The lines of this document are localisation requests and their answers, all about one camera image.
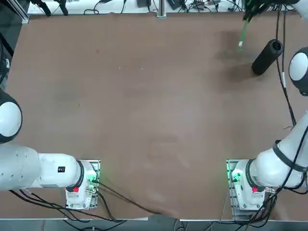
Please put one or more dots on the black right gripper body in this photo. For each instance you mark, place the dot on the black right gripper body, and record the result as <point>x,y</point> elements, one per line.
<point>276,1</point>

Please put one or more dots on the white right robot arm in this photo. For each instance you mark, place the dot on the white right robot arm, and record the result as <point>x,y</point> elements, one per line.
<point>264,168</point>

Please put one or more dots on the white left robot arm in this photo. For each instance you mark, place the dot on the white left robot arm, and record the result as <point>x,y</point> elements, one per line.
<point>48,173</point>

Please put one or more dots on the black ribbed cylinder vase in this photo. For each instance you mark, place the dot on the black ribbed cylinder vase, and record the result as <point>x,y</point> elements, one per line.
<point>262,62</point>

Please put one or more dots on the aluminium profile post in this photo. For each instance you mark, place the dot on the aluminium profile post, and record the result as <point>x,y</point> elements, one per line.
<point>161,9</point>

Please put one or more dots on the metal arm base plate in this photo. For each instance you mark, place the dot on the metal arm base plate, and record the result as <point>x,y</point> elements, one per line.
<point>234,214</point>
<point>95,204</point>

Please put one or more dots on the aluminium frame rail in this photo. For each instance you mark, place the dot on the aluminium frame rail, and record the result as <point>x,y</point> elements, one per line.
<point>22,14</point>

